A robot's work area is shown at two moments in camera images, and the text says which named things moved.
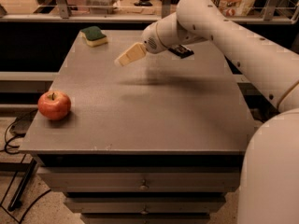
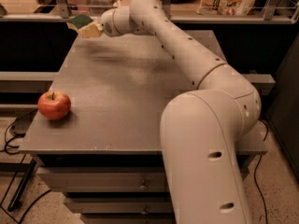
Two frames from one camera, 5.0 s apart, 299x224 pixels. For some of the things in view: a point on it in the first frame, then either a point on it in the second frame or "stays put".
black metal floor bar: x=16 y=201 stays put
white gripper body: x=150 y=42 to x=106 y=23
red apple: x=53 y=105 stays put
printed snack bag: x=232 y=0 stays put
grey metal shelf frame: x=62 y=13 stays put
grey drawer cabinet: x=159 y=140 stays put
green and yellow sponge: x=93 y=36 to x=79 y=21
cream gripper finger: x=133 y=53 to x=90 y=31
